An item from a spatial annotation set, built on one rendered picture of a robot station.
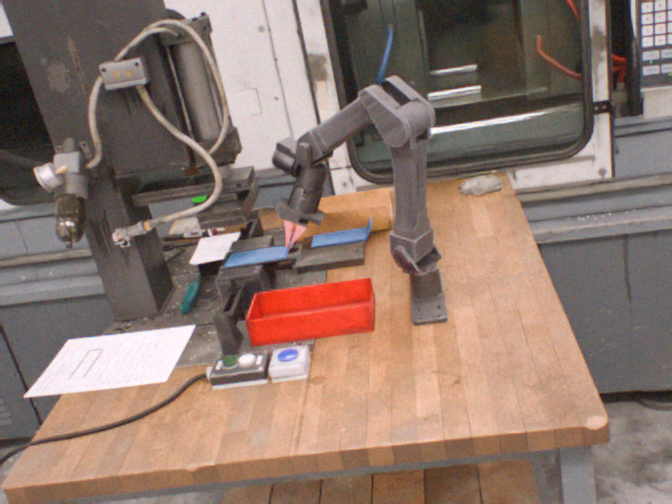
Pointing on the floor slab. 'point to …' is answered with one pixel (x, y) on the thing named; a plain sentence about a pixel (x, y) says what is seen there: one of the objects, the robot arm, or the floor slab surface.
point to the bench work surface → (364, 396)
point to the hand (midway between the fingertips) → (288, 245)
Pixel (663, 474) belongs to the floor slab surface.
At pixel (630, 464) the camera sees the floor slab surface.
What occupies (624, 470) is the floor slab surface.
